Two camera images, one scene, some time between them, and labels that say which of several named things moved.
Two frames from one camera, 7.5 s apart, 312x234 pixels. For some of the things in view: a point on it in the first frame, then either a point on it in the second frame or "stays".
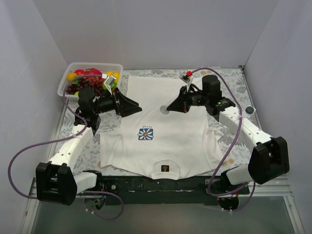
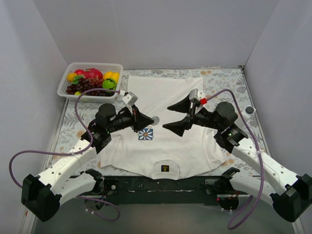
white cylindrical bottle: x=250 y=109 stays
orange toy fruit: x=70 y=76 stays
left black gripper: x=117 y=103 -> x=134 y=118
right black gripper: x=185 y=99 -> x=190 y=116
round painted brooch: x=163 y=109 -> x=156 y=120
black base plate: x=131 y=190 stays
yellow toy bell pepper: x=116 y=75 stays
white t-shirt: x=157 y=141 stays
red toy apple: x=79 y=71 stays
